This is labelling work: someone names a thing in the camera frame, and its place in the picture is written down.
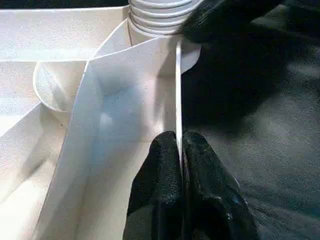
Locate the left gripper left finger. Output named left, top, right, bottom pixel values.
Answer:
left=122, top=130, right=186, bottom=240

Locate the black mat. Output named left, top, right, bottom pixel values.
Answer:
left=0, top=0, right=320, bottom=240

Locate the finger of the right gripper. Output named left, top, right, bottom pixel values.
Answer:
left=181, top=0, right=286, bottom=45

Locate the white plastic table leg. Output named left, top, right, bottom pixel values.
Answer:
left=127, top=0, right=198, bottom=38

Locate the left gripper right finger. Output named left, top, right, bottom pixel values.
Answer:
left=181, top=130, right=260, bottom=240

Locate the white plastic table top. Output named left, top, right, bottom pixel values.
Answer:
left=0, top=4, right=202, bottom=240

